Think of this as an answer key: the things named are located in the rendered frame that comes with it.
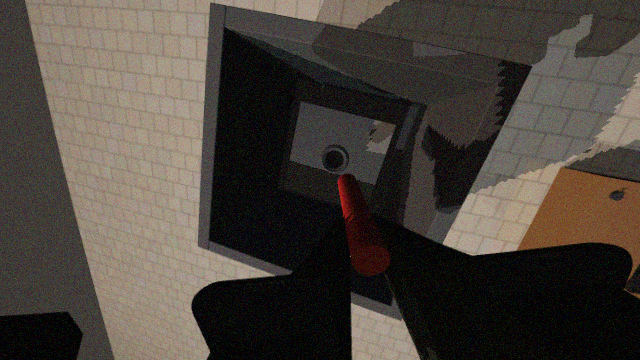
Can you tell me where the red peg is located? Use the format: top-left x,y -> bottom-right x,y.
338,173 -> 391,276

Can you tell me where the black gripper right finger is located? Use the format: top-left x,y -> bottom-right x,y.
371,213 -> 633,360

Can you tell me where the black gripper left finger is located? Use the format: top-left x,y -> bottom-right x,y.
192,217 -> 352,360

